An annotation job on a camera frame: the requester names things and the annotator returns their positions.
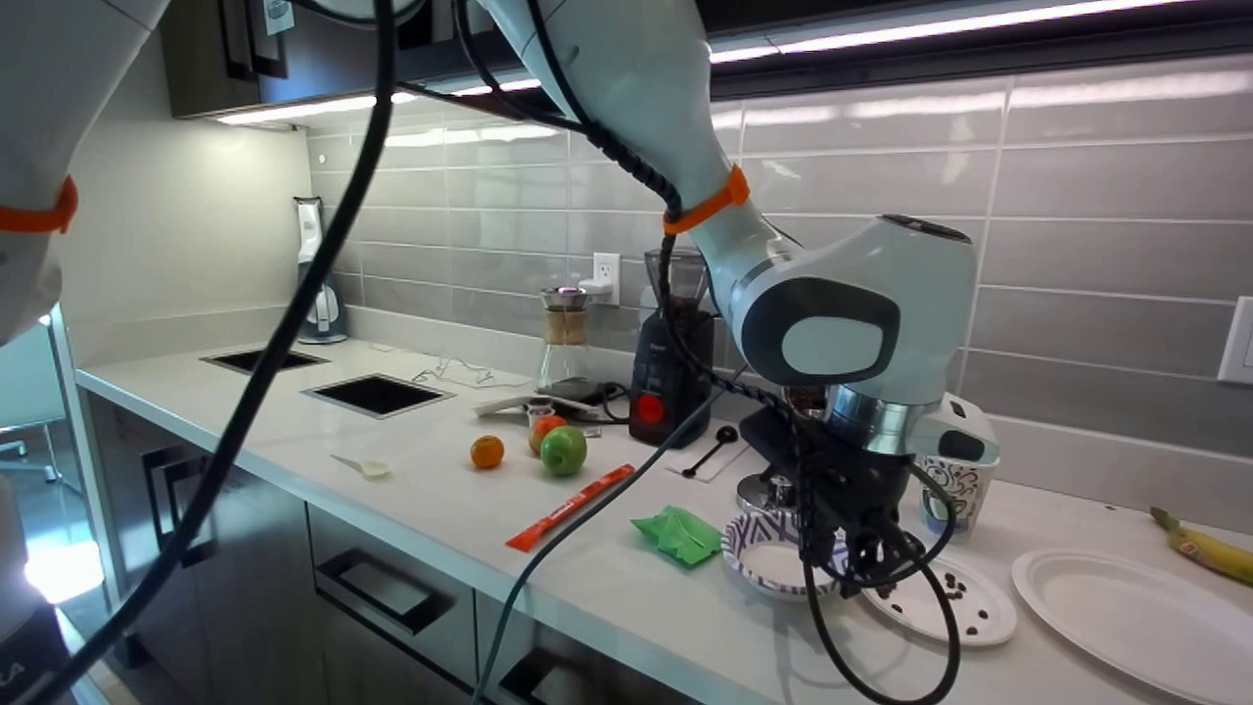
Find coffee beans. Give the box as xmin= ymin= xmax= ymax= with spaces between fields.
xmin=892 ymin=566 xmax=994 ymax=640

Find black jar lid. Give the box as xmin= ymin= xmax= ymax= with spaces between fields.
xmin=737 ymin=475 xmax=795 ymax=511

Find white plastic spoon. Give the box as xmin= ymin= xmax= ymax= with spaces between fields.
xmin=331 ymin=454 xmax=393 ymax=481

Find black power cable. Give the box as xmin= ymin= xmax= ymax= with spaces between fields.
xmin=467 ymin=383 xmax=737 ymax=705

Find green packet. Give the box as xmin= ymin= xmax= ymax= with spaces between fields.
xmin=634 ymin=505 xmax=722 ymax=566

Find red orange apple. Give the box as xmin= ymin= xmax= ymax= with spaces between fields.
xmin=528 ymin=411 xmax=567 ymax=459

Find orange red strip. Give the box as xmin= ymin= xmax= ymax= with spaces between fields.
xmin=506 ymin=467 xmax=638 ymax=552

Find blue patterned paper bowl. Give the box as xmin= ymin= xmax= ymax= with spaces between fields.
xmin=722 ymin=510 xmax=835 ymax=597

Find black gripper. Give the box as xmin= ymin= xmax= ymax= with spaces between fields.
xmin=740 ymin=408 xmax=909 ymax=566

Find small orange fruit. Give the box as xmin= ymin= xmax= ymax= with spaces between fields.
xmin=471 ymin=434 xmax=506 ymax=468

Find glass pour over carafe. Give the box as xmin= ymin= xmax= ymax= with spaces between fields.
xmin=535 ymin=284 xmax=586 ymax=388

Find white outlet with charger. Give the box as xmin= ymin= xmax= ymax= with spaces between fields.
xmin=578 ymin=251 xmax=624 ymax=306

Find patterned paper cup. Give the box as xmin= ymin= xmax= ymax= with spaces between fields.
xmin=917 ymin=454 xmax=994 ymax=532

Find green apple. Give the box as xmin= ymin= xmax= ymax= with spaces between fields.
xmin=539 ymin=425 xmax=586 ymax=476

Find black coffee grinder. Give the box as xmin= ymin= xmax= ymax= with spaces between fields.
xmin=629 ymin=251 xmax=714 ymax=445

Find large white paper plate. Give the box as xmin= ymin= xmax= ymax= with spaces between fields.
xmin=1011 ymin=548 xmax=1253 ymax=705

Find yellow banana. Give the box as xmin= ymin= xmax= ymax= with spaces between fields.
xmin=1152 ymin=510 xmax=1253 ymax=588

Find small white paper plate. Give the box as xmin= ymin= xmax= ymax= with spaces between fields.
xmin=860 ymin=557 xmax=1018 ymax=650

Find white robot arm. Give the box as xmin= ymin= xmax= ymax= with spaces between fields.
xmin=0 ymin=0 xmax=975 ymax=459

